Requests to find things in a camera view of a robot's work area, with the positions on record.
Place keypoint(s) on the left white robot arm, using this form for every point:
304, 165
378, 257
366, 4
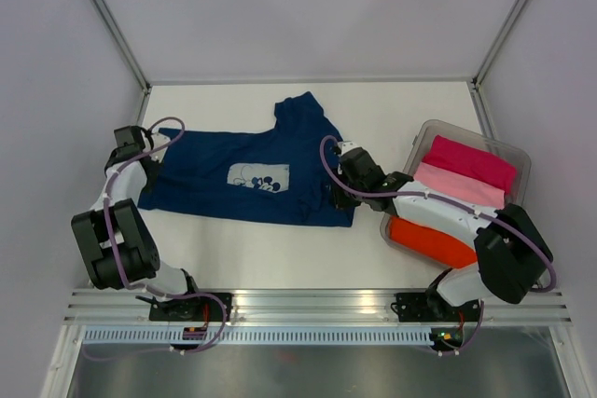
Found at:
116, 246

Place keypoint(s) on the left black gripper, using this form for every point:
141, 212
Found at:
157, 168

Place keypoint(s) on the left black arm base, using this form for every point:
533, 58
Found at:
198, 309

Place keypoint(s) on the left aluminium frame post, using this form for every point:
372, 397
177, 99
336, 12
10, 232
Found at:
110, 23

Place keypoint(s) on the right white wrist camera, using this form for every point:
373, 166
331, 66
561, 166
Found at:
344, 147

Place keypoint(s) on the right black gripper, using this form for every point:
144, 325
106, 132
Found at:
340, 200

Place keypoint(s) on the light pink folded t-shirt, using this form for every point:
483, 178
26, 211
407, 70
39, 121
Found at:
459, 186

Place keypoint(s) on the aluminium front rail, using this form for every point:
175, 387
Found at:
311, 307

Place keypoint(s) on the white slotted cable duct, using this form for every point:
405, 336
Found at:
252, 335

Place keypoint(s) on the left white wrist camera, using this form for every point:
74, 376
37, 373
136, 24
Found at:
159, 141

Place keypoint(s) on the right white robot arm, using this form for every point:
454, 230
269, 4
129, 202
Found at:
486, 252

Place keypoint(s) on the orange folded t-shirt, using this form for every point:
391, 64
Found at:
430, 243

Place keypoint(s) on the blue t-shirt with print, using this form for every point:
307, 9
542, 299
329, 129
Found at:
275, 177

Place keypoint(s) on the right aluminium frame post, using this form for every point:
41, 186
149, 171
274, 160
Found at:
506, 29

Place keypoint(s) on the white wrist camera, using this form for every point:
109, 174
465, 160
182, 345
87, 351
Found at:
159, 141
344, 147

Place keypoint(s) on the aluminium frame post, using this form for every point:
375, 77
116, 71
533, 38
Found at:
506, 29
110, 23

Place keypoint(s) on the clear plastic storage bin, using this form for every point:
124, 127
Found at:
432, 128

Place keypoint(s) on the magenta folded t-shirt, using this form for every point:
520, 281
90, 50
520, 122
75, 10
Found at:
471, 162

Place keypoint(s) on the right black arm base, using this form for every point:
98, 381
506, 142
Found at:
421, 307

